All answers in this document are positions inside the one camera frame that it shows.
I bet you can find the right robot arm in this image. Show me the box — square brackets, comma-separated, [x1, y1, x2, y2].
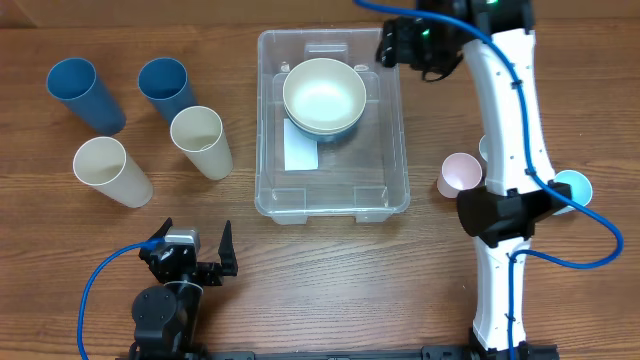
[372, 0, 572, 359]

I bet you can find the blue tall cup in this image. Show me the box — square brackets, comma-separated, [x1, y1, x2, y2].
[138, 57, 198, 124]
[46, 58, 126, 136]

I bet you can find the grey small cup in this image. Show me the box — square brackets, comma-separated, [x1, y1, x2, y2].
[478, 136, 488, 162]

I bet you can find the cream bowl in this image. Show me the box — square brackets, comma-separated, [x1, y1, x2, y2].
[285, 108, 364, 134]
[282, 58, 367, 114]

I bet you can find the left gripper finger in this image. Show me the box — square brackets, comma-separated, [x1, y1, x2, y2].
[148, 217, 173, 241]
[218, 220, 238, 276]

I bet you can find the cream tall cup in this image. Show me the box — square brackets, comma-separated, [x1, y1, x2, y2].
[170, 106, 233, 180]
[73, 136, 154, 208]

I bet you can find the white label in bin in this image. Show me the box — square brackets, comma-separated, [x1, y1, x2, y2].
[283, 119, 319, 171]

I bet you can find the left blue cable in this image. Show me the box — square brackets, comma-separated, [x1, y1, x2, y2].
[76, 237, 167, 360]

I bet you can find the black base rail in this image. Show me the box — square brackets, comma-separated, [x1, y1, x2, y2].
[115, 342, 560, 360]

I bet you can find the blue bowl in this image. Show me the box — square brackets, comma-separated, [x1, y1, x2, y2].
[288, 118, 359, 143]

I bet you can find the clear plastic storage bin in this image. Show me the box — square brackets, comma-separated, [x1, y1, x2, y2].
[255, 28, 410, 225]

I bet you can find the right blue cable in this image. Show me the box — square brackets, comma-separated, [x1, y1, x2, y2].
[352, 0, 625, 360]

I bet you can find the pink small cup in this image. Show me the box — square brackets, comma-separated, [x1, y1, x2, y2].
[436, 153, 483, 199]

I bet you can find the blue tall cup far left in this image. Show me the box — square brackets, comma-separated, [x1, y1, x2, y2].
[46, 58, 126, 136]

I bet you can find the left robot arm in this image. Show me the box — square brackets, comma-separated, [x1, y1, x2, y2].
[128, 218, 238, 359]

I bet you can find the light blue small cup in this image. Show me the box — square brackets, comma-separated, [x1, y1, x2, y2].
[554, 170, 593, 207]

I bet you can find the blue cable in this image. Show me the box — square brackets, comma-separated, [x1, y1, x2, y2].
[352, 0, 625, 360]
[76, 237, 167, 360]

